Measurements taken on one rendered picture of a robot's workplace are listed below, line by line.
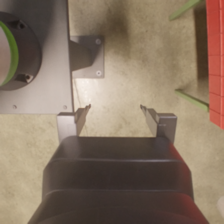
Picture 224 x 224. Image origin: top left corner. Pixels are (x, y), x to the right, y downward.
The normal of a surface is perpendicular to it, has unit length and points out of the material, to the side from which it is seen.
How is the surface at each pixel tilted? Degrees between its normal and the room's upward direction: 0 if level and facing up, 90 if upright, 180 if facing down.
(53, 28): 0
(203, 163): 0
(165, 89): 0
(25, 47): 73
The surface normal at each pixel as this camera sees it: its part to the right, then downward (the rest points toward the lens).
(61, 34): -0.01, 0.30
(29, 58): 0.92, 0.28
